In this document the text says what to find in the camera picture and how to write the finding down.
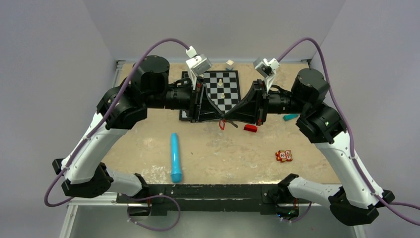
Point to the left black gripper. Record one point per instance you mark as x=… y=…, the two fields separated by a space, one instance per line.
x=204 y=108

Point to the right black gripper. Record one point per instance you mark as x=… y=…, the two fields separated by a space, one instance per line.
x=253 y=107

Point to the silver key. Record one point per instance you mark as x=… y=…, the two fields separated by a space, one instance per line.
x=232 y=123

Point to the red key tag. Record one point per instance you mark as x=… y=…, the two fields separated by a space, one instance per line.
x=221 y=124

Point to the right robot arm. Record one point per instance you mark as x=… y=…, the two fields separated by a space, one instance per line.
x=357 y=199

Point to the red toy brick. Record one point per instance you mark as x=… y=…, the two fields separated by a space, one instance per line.
x=250 y=128

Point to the black white chessboard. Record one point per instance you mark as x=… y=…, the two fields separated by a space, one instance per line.
x=230 y=88

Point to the teal toy block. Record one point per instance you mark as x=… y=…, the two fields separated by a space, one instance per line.
x=290 y=117

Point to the red owl toy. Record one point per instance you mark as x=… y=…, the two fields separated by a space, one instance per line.
x=284 y=156

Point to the blue plastic flashlight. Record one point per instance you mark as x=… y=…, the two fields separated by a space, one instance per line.
x=176 y=171

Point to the black base bar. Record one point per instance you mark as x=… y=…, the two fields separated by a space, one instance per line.
x=160 y=199

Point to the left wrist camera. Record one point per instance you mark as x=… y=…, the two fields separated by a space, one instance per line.
x=196 y=65

